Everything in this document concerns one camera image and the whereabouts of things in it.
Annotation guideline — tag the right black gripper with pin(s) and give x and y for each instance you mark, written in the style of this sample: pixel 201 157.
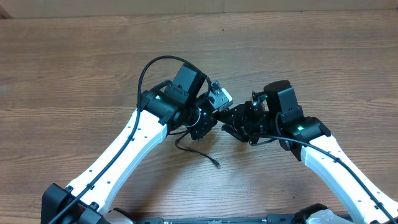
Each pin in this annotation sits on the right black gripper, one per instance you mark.
pixel 241 113

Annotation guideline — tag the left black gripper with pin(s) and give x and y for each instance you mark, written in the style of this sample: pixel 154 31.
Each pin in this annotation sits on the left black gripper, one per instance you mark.
pixel 208 121

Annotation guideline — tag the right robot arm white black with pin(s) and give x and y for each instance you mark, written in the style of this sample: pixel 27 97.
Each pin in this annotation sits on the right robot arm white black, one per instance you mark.
pixel 274 114

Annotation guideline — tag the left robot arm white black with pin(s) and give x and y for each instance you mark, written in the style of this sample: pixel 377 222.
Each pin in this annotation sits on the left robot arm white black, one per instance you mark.
pixel 159 111

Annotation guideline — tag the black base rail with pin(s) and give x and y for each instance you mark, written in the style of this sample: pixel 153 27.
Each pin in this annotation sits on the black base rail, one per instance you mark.
pixel 317 213

